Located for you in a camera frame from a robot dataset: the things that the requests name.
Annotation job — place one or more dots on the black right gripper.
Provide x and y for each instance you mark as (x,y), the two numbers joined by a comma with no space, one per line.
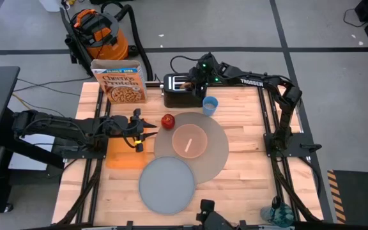
(198,75)

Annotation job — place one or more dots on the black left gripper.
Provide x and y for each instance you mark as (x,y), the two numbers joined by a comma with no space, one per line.
(137,127)

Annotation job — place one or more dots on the Cheerios Protein cereal box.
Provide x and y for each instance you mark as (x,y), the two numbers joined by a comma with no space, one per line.
(121,83)

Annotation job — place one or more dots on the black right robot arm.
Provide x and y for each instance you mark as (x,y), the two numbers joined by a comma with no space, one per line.
(283,96)

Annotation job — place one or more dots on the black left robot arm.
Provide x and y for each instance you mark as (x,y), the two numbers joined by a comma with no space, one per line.
(62,127)

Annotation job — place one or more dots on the red apple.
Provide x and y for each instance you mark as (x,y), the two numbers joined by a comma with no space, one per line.
(168,121)

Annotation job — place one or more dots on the black two-slot toaster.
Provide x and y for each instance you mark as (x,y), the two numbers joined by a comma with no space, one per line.
(177,96)

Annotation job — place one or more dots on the light blue plastic cup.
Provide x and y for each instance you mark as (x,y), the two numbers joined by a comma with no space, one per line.
(210,107)

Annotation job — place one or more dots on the orange translucent bowl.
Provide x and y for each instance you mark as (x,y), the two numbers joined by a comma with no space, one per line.
(189,141)

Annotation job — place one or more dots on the round grey plate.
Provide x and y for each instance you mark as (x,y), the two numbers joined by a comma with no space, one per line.
(166,185)

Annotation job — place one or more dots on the round grey placemat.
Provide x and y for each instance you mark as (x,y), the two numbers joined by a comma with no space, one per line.
(214,150)

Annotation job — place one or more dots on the orange and black shop vacuum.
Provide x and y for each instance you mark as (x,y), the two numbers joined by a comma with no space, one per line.
(104,35)

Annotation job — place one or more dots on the white floor board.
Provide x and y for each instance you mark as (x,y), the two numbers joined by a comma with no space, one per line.
(27,153)

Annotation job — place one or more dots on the teal glass bottle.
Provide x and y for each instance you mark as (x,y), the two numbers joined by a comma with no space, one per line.
(278,214)

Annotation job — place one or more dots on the white container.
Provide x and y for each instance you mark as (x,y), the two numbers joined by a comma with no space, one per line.
(50,4)

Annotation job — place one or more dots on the black yellow striped floor mat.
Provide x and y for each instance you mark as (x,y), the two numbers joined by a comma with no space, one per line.
(359,195)

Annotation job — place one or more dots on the black aluminium table frame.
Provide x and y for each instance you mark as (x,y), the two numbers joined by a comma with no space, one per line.
(96,179)

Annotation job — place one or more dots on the black camera device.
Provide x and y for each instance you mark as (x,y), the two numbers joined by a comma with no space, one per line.
(211,217)

